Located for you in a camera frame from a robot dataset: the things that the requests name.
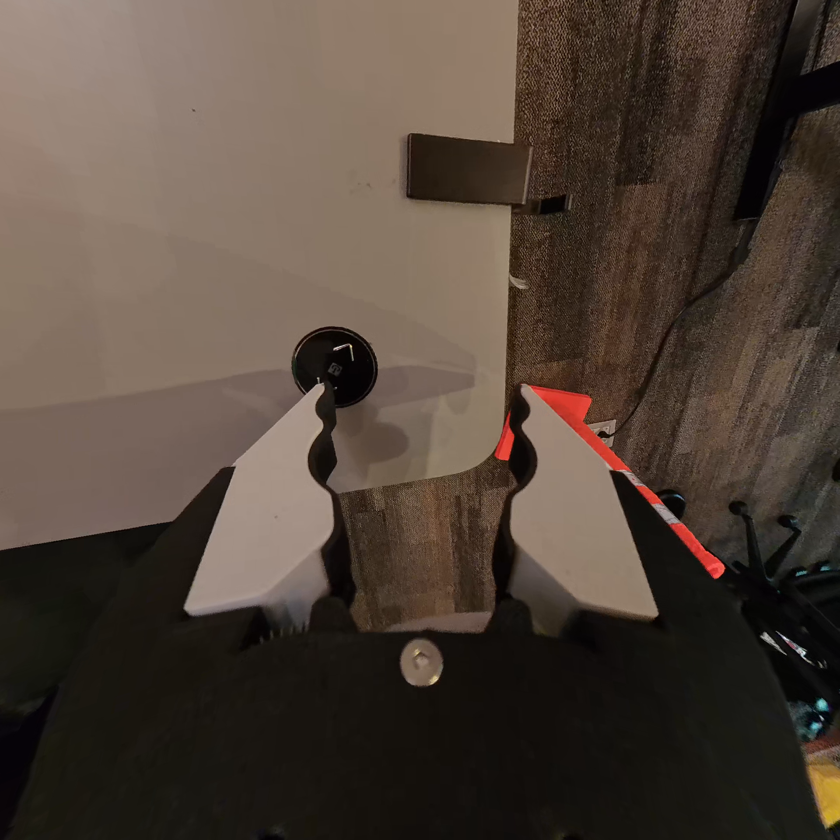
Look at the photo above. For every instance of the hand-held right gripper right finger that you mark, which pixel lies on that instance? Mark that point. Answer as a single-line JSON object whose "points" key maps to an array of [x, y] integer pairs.
{"points": [[577, 525]]}

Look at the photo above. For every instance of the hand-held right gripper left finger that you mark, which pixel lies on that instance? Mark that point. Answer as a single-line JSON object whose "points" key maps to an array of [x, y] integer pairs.
{"points": [[262, 525]]}

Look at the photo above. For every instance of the white floor power socket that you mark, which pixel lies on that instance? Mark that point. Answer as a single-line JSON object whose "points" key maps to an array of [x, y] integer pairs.
{"points": [[602, 432]]}

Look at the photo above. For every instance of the red-orange bag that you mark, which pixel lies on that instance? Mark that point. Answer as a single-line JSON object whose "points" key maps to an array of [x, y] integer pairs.
{"points": [[564, 410]]}

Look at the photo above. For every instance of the dark desk clamp bracket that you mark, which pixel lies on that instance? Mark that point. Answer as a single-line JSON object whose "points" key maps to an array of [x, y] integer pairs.
{"points": [[466, 167]]}

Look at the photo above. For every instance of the black table frame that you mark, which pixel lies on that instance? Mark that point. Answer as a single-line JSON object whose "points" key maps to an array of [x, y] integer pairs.
{"points": [[768, 131]]}

